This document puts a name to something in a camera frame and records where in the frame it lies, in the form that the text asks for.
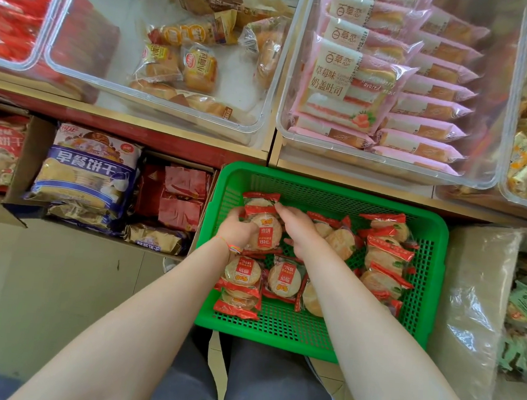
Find person's left hand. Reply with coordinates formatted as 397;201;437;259
214;204;258;252

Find person's right hand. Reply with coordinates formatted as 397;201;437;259
270;202;332;263

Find round cracker packet red ends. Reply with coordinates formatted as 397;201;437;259
242;211;287;255
241;190;282;219

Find person's right forearm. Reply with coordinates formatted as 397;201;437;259
291;241;502;400

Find person's left forearm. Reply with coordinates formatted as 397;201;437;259
8;222;244;400

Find cardboard box of red packets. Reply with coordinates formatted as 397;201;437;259
125;149;221;263

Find pile of red foil packets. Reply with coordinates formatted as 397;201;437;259
132;162;211;235

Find gold blue biscuit bag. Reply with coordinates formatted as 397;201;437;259
122;221;190;257
45;201;119;236

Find pile of rice cracker packets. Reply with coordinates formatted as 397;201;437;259
211;198;423;334

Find green plastic basket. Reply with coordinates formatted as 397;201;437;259
187;158;454;373

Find wooden shelf red edge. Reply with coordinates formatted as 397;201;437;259
0;68;527;228

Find grey trousers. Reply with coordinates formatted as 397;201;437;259
147;325;354;400

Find pile of yellow bread packets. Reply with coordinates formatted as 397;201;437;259
126;2;292;128

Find blue white biscuit bag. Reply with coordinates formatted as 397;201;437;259
24;119;145;221

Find stack of pink toast packets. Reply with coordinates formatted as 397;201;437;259
285;0;494;179

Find large clear plastic bag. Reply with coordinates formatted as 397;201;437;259
424;222;525;400

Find pile of green label packets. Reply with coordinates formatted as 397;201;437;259
496;255;527;382

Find pile of red snack packets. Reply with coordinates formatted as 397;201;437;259
0;0;52;65

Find coloured string bracelet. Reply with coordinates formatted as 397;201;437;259
214;235;245;255

